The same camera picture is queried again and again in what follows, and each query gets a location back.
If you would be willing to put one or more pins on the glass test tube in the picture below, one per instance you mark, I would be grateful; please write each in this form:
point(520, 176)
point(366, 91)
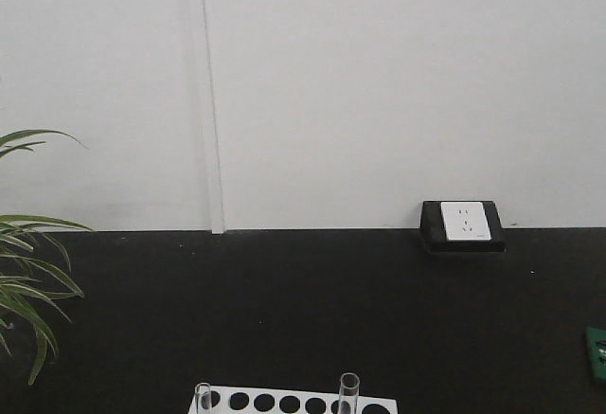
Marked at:
point(203, 398)
point(348, 393)

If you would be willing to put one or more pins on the green potted spider plant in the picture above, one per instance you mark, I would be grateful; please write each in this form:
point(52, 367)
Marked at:
point(43, 275)

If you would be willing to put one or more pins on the black wall socket box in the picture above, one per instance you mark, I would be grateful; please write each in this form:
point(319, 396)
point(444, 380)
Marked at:
point(433, 233)

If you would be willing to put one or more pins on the white power socket plate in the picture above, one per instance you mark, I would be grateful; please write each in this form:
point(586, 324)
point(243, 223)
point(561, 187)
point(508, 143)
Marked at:
point(465, 221)

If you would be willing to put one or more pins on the white test tube rack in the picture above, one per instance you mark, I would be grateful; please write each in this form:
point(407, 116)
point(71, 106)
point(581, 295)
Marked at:
point(227, 399)

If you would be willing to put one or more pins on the green box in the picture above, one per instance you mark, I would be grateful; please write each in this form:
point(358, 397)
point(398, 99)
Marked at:
point(595, 346)

